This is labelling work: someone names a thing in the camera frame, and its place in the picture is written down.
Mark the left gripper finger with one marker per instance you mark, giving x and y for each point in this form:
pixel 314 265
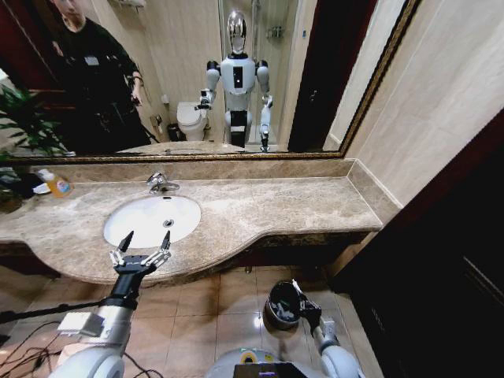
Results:
pixel 165 244
pixel 125 244

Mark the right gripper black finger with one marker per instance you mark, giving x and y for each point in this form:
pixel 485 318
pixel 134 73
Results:
pixel 298 289

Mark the round dark trash bin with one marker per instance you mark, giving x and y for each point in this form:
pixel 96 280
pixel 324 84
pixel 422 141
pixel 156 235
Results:
pixel 275 319

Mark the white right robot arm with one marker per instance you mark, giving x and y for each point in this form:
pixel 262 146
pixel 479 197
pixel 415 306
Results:
pixel 338 360

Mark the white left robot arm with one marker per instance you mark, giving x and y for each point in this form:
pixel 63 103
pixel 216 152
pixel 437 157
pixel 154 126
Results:
pixel 104 356

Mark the chrome sink drain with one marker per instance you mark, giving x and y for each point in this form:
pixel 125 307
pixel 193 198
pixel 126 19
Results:
pixel 168 223

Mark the white crumpled trash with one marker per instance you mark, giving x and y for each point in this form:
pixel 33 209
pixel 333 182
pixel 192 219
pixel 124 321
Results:
pixel 285 311

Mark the white oval sink basin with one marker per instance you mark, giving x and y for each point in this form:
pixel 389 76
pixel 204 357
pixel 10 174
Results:
pixel 141 218

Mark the chrome faucet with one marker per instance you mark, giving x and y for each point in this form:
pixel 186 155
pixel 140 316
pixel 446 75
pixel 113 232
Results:
pixel 156 182

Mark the marble vanity counter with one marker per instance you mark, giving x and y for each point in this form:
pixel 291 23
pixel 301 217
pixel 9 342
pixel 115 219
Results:
pixel 275 212

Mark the orange soap bottle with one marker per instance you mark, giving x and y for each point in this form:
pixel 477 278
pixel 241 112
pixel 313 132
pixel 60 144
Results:
pixel 59 186

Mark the white robot front shell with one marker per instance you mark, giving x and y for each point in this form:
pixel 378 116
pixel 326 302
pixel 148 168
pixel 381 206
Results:
pixel 236 360

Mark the dark wooden door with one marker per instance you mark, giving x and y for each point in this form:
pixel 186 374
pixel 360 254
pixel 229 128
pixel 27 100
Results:
pixel 433 275

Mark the green potted plant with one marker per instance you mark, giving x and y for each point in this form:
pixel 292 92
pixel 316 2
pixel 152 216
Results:
pixel 12 185

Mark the gold framed wall mirror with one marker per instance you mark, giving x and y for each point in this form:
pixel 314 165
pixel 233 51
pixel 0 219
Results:
pixel 177 78

